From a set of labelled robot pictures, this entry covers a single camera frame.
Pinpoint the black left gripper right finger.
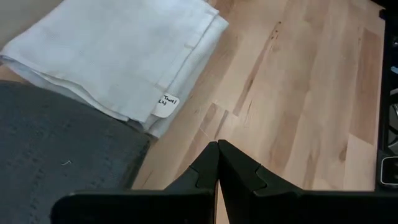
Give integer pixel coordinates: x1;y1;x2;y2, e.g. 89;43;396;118
217;139;398;224

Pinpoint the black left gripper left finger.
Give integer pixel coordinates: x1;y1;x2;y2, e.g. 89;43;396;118
50;141;220;224

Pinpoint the dark grey towel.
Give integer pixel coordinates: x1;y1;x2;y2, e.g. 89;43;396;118
0;79;154;224

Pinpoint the white towel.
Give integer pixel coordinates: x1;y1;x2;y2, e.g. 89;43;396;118
0;0;230;139

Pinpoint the black metal table frame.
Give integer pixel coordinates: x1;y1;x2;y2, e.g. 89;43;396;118
371;0;398;191

